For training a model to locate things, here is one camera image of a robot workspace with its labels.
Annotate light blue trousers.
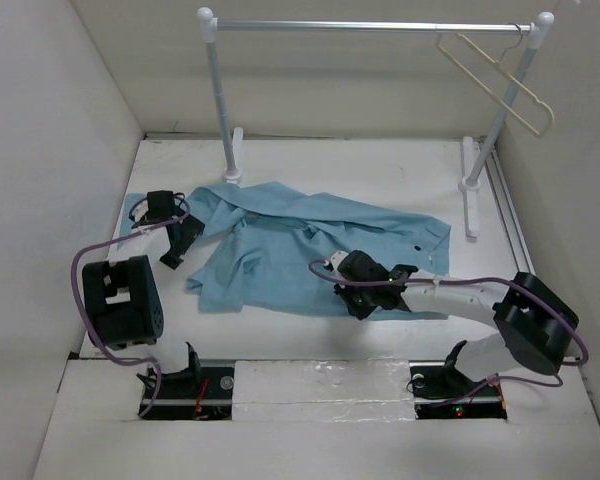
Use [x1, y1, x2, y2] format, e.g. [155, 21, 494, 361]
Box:
[121, 180, 453, 320]

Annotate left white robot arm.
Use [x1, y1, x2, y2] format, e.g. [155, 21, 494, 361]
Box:
[71, 208, 204, 389]

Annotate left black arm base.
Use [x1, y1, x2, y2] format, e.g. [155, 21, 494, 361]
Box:
[141, 363, 235, 421]

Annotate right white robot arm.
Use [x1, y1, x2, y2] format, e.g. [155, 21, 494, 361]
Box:
[326, 250, 579, 399]

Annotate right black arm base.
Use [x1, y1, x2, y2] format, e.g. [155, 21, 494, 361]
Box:
[406, 364, 507, 420]

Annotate cream plastic hanger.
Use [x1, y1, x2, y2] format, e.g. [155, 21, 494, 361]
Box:
[435, 22, 556, 139]

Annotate white clothes rack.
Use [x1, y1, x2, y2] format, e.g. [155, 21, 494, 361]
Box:
[194, 7, 556, 240]

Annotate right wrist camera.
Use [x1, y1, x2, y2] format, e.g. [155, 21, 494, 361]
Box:
[327, 251, 349, 273]

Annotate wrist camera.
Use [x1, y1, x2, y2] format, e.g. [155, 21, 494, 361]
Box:
[327, 251, 349, 273]
[145, 190, 175, 224]

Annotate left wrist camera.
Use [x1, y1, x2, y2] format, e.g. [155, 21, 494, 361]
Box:
[145, 190, 175, 224]

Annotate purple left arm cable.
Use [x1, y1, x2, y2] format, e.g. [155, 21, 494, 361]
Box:
[70, 193, 192, 420]

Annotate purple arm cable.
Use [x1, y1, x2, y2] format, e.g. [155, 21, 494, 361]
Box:
[308, 259, 591, 409]
[70, 193, 192, 420]

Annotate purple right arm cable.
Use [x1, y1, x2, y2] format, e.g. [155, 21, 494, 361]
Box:
[308, 259, 591, 409]

